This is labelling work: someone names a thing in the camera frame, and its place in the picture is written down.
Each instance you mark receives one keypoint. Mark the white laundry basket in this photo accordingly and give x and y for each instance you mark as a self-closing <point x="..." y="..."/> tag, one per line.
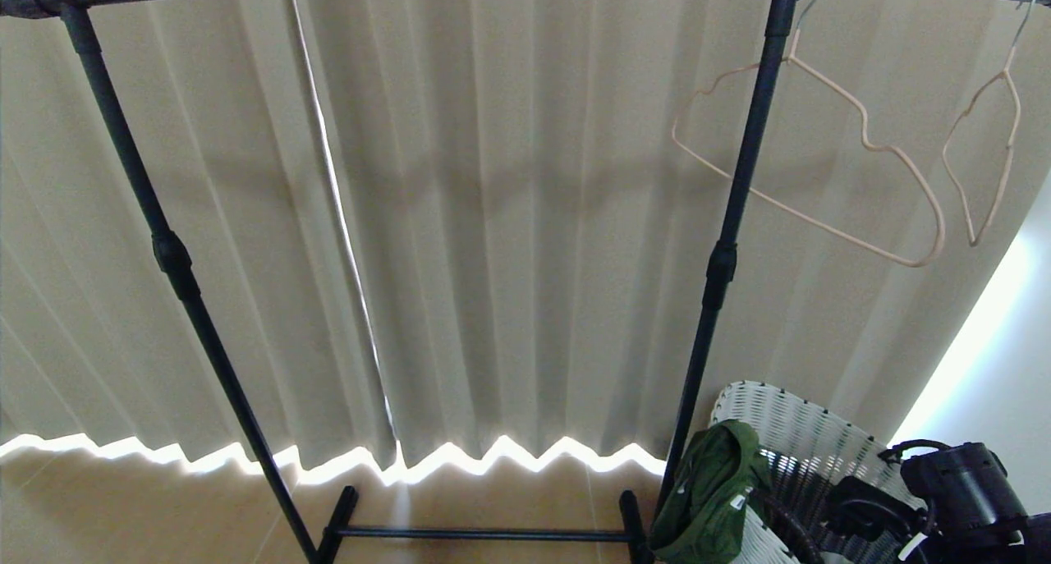
<point x="788" y="424"/>

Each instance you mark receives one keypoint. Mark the green garment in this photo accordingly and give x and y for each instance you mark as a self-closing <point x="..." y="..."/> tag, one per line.
<point x="706" y="482"/>

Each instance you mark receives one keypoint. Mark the black clothes rack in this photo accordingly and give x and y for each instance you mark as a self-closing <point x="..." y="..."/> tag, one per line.
<point x="721" y="272"/>

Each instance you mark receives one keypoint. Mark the beige curtain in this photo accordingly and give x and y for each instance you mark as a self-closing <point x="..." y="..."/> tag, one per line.
<point x="493" y="219"/>

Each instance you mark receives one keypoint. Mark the pink clothes hanger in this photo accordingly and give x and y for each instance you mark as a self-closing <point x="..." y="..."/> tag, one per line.
<point x="864" y="129"/>
<point x="1016" y="112"/>

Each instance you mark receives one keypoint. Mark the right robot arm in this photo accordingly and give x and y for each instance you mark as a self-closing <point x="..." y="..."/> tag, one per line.
<point x="961" y="482"/>

